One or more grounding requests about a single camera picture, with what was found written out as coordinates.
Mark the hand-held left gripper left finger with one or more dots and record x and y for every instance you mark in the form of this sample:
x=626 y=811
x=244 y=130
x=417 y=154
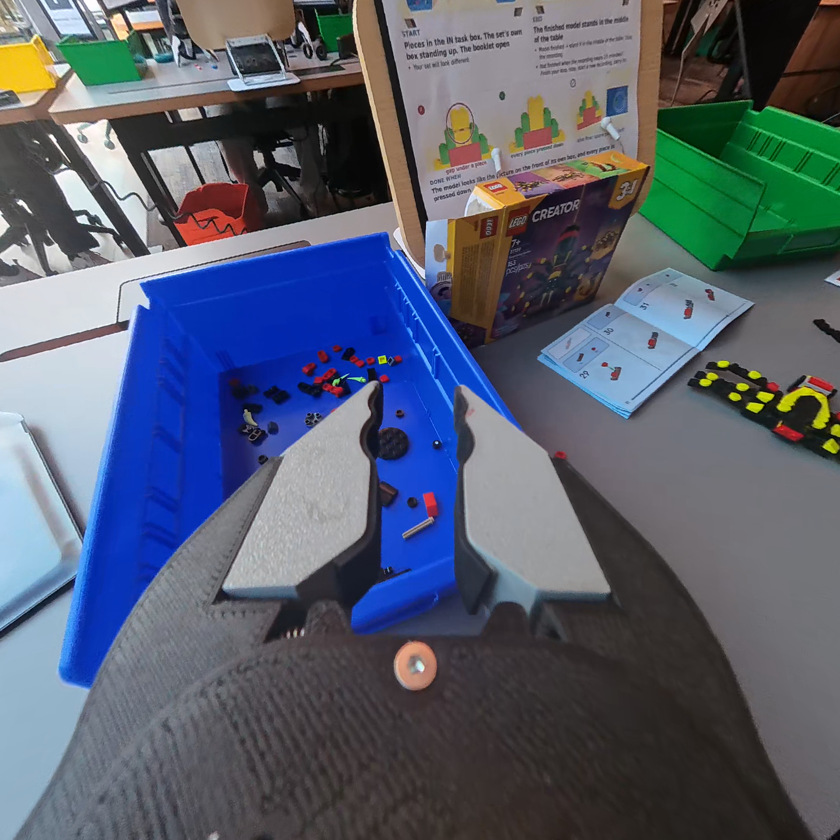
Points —
x=302 y=512

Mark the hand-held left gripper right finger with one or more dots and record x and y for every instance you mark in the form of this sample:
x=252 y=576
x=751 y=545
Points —
x=525 y=525

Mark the pile of small lego pieces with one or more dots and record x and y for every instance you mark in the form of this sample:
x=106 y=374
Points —
x=328 y=380

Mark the blue plastic bin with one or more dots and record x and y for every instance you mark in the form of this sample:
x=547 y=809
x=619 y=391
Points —
x=177 y=394

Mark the lego instruction booklet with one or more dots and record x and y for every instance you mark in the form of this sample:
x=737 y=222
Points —
x=656 y=341

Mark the lego set cardboard box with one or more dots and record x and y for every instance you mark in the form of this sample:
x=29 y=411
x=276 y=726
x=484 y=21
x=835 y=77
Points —
x=558 y=262

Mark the black yellow lego model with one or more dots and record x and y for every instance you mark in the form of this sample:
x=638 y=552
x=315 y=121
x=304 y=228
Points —
x=797 y=407

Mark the black lego piece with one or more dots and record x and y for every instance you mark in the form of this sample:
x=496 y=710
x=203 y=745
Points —
x=828 y=329

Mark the clear plastic tray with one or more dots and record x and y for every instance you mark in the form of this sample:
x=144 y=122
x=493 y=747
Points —
x=26 y=525

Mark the white stand base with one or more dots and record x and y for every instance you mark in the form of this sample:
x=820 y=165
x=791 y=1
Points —
x=408 y=246

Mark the orange plastic bin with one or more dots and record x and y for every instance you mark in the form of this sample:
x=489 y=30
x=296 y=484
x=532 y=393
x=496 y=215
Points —
x=216 y=210

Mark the large green plastic bin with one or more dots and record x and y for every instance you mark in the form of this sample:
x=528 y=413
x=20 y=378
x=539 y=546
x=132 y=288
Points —
x=709 y=197

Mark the black office chair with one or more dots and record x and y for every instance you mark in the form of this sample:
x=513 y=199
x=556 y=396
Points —
x=39 y=197

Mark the background work table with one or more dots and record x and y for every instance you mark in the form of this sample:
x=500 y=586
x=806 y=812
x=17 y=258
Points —
x=184 y=85

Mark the clear acrylic stand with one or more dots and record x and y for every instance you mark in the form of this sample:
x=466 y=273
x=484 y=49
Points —
x=256 y=62

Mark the printed instruction sheet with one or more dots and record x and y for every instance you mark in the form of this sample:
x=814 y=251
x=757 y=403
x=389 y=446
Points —
x=525 y=65

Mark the wooden sheet stand board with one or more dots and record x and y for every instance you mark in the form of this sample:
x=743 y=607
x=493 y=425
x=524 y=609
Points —
x=649 y=79

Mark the small green plastic bin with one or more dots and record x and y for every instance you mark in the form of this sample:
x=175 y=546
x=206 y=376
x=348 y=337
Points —
x=98 y=62

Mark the yellow plastic bin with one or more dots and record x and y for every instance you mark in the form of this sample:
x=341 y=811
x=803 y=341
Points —
x=23 y=65

